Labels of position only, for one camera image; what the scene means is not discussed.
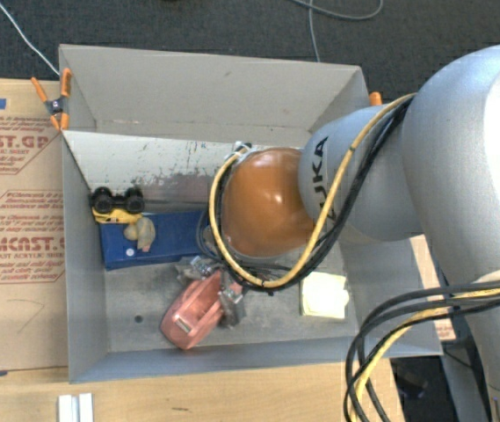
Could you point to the pink tape dispenser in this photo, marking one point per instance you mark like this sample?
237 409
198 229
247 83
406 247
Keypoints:
190 315

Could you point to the blue flat box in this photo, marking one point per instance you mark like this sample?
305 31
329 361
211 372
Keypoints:
175 235

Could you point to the grey metal bin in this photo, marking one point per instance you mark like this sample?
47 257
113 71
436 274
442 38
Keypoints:
197 95

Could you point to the brown cardboard board red print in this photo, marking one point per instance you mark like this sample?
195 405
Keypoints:
21 315

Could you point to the yellow toy car black wheels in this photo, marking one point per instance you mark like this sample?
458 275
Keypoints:
113 215

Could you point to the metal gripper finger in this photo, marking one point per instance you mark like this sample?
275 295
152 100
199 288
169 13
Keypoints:
193 270
232 306

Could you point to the beige toy figure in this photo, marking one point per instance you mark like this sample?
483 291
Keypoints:
144 233

